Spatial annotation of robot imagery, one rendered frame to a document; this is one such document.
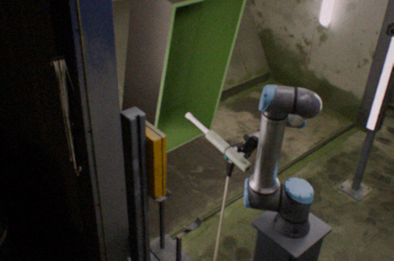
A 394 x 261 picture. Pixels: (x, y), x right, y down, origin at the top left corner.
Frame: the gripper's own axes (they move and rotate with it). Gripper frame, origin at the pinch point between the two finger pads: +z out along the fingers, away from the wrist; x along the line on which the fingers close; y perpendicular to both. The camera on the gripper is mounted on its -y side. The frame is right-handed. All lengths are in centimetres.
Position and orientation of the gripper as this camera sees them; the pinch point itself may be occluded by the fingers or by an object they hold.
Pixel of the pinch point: (229, 158)
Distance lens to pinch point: 239.3
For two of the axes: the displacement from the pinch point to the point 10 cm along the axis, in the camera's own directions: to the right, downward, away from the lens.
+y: -0.5, 6.7, 7.4
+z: -7.4, 4.8, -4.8
